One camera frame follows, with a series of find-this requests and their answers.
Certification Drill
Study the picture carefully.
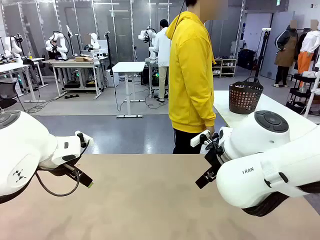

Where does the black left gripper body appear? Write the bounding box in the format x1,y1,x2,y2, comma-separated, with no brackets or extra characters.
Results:
37,162,82,179

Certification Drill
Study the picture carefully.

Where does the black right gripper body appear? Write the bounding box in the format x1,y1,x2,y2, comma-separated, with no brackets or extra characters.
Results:
203,146,227,176

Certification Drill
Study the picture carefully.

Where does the right forearm yellow sleeve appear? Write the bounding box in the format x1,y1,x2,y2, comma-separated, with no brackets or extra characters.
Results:
198,82,217,129

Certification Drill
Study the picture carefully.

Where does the right arm black corrugated sleeve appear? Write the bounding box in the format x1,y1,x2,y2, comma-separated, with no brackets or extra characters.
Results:
241,181,320,218

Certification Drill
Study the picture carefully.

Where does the dark perforated laundry basket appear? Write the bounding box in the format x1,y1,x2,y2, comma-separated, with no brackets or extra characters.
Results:
228,76,265,115

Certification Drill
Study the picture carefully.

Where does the white side table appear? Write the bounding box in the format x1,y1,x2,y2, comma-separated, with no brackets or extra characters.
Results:
212,89,318,141

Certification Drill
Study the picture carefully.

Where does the person in yellow hoodie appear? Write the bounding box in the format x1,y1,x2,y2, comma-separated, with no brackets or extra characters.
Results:
165,0,217,155

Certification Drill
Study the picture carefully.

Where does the wooden shoe rack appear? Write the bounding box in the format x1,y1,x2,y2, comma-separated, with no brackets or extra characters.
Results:
212,57,238,78

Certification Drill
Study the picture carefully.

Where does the black computer with lit fan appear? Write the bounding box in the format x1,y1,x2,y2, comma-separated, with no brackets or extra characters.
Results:
140,68,161,87

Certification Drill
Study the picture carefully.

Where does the black suitcase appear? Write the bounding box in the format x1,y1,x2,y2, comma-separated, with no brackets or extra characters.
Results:
237,48,257,71

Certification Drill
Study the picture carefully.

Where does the black rolling cart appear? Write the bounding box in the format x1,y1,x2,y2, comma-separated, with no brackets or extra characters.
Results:
286,72,320,116

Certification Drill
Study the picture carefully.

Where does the seated person in black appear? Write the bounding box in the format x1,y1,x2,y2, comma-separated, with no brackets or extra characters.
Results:
47,39,63,76

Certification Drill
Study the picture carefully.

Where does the black stand with white head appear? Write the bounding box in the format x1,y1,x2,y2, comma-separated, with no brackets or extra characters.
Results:
253,27,272,79

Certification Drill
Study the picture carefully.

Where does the white height-adjustable desk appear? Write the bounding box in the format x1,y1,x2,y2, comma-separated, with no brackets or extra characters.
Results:
111,61,146,119

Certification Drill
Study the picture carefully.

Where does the person in white jacket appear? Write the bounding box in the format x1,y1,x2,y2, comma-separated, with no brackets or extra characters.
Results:
151,18,172,103

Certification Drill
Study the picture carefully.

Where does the person in brown coat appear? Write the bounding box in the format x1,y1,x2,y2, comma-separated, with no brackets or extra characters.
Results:
274,19,299,88

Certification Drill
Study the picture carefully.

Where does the mannequin with orange trousers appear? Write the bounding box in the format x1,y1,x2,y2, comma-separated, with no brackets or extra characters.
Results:
297,19,320,88

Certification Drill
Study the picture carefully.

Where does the thin black left gripper cable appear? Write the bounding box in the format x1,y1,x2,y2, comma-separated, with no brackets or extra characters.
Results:
34,139,91,198

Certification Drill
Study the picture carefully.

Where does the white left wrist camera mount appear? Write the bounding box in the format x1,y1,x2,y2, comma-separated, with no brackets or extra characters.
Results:
74,130,95,148

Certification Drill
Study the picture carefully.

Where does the white frame work desk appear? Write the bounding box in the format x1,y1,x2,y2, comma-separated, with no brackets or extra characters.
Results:
42,58,103,100

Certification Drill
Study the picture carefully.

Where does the white desk with cables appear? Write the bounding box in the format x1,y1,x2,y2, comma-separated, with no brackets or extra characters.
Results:
0,61,47,103

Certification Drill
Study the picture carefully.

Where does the black camera stand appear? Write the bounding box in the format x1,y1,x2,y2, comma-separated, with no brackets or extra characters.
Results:
104,31,114,71

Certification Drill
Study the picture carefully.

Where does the thin black neck cable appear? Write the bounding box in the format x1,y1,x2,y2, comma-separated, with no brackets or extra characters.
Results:
171,0,188,35

